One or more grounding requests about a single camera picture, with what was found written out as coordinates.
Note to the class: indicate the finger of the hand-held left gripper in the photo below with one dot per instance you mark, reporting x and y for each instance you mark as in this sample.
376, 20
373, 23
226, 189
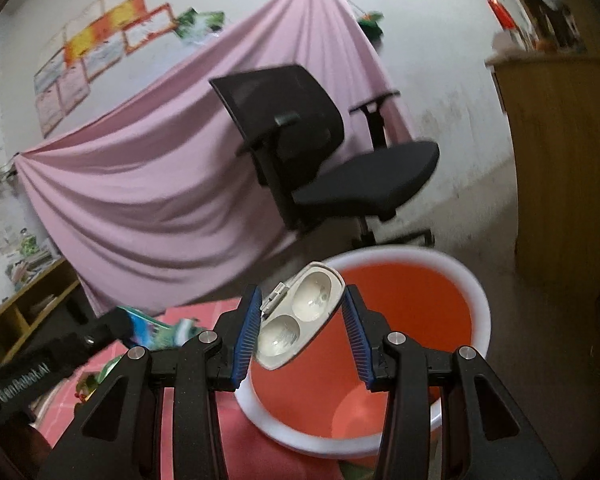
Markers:
107, 327

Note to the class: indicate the white earbud case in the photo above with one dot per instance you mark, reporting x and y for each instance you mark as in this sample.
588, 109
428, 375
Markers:
300, 310

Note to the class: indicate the low wooden shelf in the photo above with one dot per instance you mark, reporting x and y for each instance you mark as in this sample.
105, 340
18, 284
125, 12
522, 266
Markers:
25, 300

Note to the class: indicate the green photo posters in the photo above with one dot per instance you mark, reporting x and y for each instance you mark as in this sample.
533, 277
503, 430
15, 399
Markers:
200, 24

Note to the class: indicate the green bottle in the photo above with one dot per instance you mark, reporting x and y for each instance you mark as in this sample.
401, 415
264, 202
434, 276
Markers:
28, 242

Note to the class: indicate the green red snack packet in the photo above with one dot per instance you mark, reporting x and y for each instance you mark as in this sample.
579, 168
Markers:
92, 380

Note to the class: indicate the group of wall certificates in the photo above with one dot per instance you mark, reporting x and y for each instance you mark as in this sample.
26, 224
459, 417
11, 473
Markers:
100, 45

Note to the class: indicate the pink checkered tablecloth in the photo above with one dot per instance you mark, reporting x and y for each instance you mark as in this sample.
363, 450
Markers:
240, 440

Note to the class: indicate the black office chair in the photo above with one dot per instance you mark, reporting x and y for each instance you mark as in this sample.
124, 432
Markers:
360, 180

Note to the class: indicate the green blue snack packet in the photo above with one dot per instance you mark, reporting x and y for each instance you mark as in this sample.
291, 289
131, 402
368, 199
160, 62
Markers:
155, 330

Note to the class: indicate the tall wooden cabinet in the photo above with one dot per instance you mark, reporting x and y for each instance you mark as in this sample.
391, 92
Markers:
560, 160

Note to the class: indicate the red hanging ornament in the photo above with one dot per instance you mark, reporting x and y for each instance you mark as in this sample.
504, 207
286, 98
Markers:
501, 12

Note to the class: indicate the stack of books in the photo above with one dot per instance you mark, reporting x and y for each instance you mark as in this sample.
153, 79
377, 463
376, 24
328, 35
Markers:
27, 265

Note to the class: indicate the orange bin with white rim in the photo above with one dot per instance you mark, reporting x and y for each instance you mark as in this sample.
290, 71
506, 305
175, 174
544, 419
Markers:
420, 300

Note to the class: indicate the white bag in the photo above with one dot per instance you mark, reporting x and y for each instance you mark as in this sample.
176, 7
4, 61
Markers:
507, 42

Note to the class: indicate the pink hanging cloth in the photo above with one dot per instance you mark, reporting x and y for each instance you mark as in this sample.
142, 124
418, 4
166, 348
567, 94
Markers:
155, 180

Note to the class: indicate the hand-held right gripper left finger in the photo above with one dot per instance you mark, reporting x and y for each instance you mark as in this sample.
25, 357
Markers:
245, 340

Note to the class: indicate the wall hook bracket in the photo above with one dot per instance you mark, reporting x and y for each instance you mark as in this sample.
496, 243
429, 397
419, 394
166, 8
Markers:
0, 175

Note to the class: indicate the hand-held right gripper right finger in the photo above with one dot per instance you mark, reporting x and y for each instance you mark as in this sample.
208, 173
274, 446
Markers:
355, 340

